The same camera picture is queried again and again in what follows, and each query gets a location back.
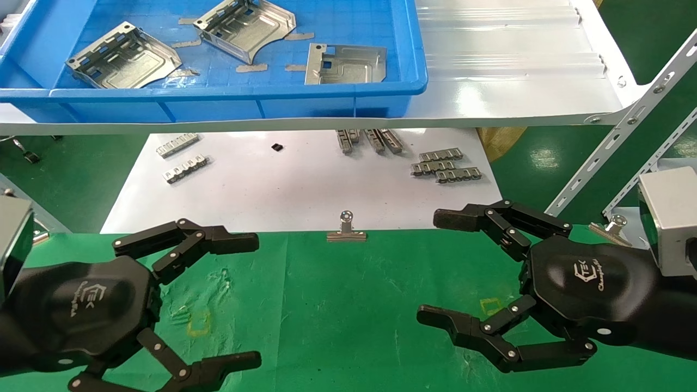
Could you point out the flat sheet metal bracket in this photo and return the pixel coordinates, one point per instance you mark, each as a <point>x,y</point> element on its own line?
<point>348,68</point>

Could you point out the silver binder clip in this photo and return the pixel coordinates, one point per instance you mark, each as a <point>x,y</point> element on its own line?
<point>614,224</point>
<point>346,234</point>
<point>41,237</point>

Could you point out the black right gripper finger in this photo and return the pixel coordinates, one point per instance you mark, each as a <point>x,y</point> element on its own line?
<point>463,216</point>
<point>468,329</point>

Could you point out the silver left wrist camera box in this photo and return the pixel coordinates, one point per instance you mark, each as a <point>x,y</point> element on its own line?
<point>13,245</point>

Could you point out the black caster wheel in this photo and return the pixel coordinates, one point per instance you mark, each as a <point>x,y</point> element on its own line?
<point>30,157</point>

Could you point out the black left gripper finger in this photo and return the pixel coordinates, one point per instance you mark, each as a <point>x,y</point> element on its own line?
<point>218,239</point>
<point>218,370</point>

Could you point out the grey metal rail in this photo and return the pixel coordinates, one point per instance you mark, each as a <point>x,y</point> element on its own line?
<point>52,224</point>

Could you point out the sheet metal bracket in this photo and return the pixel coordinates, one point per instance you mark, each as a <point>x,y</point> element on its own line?
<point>130,62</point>
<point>245,30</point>
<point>348,68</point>

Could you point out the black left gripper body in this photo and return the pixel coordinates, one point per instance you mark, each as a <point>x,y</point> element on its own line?
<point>81,310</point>

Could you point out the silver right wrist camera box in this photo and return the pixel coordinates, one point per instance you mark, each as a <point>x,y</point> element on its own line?
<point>672,218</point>

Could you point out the small metal clip strip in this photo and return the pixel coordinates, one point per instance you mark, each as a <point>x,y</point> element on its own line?
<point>355,135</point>
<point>392,140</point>
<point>186,168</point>
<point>177,145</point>
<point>440,155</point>
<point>343,141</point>
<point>433,167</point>
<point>374,140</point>
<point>458,174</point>

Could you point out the green table cloth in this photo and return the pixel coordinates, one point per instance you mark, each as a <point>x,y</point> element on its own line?
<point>348,305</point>

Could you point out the white slotted angle post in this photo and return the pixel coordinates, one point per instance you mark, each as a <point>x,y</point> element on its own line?
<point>599,158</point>
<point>642,174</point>

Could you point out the white metal shelf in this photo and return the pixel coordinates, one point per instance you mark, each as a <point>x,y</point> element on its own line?
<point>517,98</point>

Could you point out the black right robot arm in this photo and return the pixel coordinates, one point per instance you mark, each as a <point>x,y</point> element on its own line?
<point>678,316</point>

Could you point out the white sheet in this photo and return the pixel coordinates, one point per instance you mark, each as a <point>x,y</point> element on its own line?
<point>299,190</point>

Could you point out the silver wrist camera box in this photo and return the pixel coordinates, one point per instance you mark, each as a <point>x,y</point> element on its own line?
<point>13,245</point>
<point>672,218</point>

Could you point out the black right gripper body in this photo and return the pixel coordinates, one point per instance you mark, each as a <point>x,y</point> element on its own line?
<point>588,283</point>

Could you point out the blue plastic tray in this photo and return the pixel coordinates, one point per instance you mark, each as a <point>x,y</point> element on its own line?
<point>218,106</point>

